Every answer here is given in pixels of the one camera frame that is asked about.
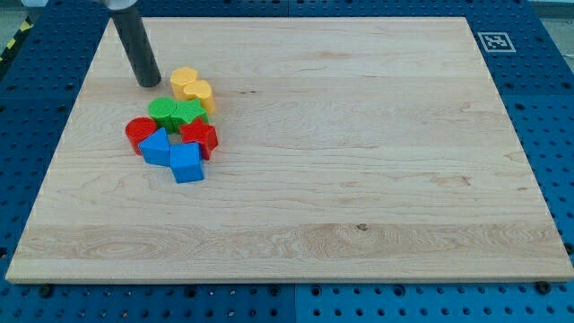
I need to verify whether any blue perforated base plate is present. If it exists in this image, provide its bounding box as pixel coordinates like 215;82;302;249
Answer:
1;1;573;322

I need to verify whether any green star block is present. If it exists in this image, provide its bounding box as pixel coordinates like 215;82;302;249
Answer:
170;99;209;133

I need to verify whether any blue cube block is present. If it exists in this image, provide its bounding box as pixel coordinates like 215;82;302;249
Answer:
170;143;204;183

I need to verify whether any red circle block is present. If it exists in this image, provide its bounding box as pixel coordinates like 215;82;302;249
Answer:
125;117;158;155

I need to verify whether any white fiducial marker tag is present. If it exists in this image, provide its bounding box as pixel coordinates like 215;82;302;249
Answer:
478;31;516;53

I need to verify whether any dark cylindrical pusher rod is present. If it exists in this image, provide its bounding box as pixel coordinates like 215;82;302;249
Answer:
112;4;161;88

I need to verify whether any red star block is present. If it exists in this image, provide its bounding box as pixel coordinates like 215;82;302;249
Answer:
179;118;219;161

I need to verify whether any light wooden board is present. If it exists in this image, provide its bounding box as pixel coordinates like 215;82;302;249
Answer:
6;17;573;284

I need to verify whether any green circle block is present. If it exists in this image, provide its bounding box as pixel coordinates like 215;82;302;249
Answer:
148;97;177;135

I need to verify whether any yellow hexagon block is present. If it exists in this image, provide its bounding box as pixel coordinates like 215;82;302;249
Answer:
170;66;199;100

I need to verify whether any yellow heart block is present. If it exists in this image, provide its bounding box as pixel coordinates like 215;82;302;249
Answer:
183;80;215;114

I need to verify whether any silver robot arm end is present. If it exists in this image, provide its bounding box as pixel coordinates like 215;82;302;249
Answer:
95;0;138;11

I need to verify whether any blue triangle block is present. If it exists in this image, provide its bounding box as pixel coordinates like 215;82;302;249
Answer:
138;127;170;167

